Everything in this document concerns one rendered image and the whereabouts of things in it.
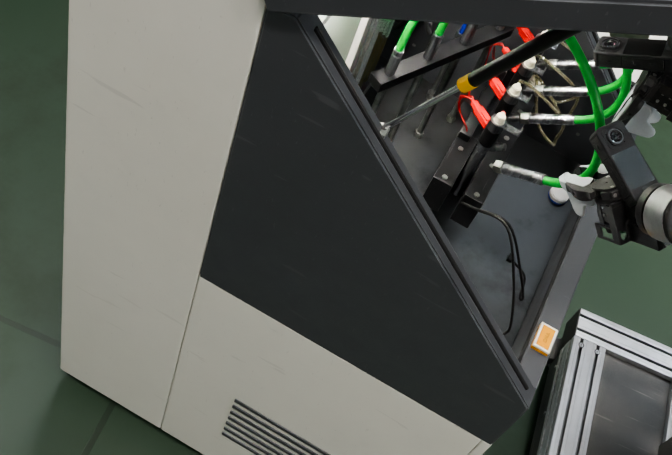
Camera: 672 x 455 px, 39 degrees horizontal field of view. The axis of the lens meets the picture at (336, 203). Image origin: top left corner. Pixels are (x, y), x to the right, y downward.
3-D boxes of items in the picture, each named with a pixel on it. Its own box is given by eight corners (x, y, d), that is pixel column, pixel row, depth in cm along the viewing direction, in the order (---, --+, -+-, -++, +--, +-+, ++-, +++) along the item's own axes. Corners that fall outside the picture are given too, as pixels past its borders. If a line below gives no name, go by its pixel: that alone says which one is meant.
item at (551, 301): (499, 427, 165) (536, 389, 152) (476, 414, 165) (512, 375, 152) (597, 189, 202) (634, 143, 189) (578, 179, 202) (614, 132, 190)
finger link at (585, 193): (559, 196, 137) (600, 205, 129) (556, 186, 137) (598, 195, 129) (584, 183, 139) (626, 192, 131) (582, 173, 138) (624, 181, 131)
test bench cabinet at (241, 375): (367, 567, 225) (490, 447, 162) (156, 441, 230) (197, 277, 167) (472, 341, 267) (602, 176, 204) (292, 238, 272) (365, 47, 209)
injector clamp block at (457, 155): (454, 249, 179) (483, 203, 167) (407, 222, 180) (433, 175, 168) (513, 135, 199) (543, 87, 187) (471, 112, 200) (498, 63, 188)
